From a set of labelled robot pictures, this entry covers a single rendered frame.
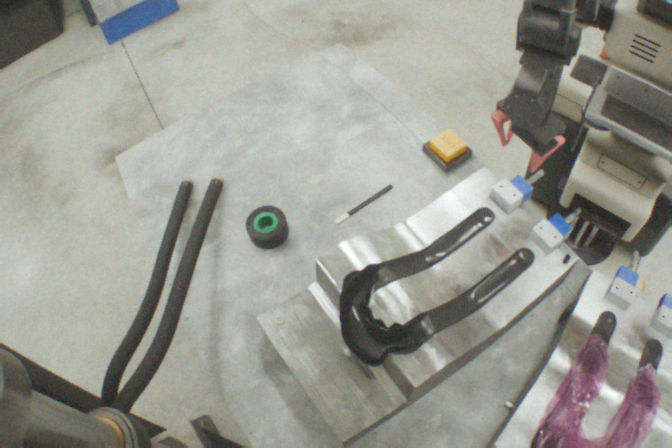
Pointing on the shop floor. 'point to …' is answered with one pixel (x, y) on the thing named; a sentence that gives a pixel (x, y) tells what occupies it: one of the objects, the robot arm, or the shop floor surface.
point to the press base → (219, 440)
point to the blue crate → (139, 16)
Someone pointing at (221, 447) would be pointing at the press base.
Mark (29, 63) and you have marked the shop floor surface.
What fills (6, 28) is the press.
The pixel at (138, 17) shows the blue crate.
